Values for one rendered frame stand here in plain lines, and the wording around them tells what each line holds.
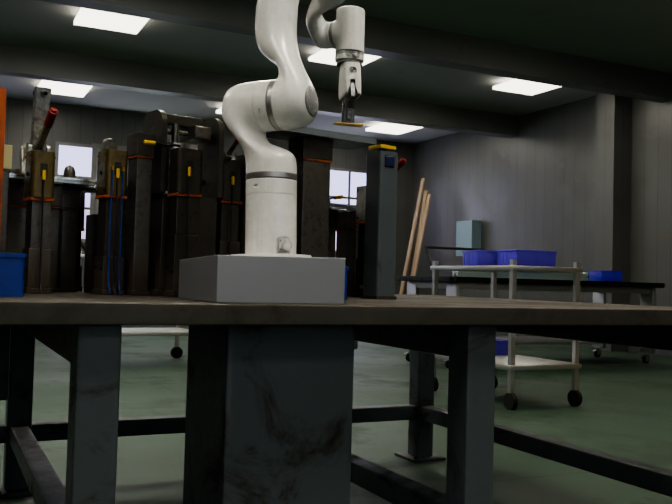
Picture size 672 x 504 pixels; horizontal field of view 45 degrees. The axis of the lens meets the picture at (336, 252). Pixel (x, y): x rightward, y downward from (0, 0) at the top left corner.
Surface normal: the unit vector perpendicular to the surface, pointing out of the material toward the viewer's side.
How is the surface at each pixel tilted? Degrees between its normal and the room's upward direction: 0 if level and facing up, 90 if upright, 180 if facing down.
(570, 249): 90
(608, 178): 90
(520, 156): 90
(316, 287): 90
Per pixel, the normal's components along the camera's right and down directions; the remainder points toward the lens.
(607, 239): -0.90, -0.04
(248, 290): 0.44, -0.02
